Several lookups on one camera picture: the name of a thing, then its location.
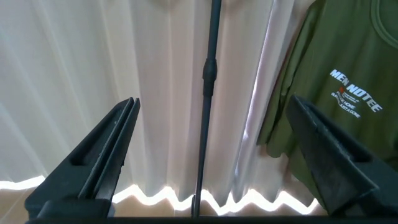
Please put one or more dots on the black clothes rack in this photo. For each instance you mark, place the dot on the black clothes rack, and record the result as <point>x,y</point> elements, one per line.
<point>209,77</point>

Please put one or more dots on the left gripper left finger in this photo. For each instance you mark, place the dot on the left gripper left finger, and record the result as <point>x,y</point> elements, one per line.
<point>99,161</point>

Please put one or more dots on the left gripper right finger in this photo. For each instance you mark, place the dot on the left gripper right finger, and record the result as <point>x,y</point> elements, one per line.
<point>348,174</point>

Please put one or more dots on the green sleeveless shirt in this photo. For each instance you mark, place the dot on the green sleeveless shirt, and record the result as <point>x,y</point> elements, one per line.
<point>342,46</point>

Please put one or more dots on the beige curtain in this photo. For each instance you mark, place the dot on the beige curtain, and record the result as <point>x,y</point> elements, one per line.
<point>77,77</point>

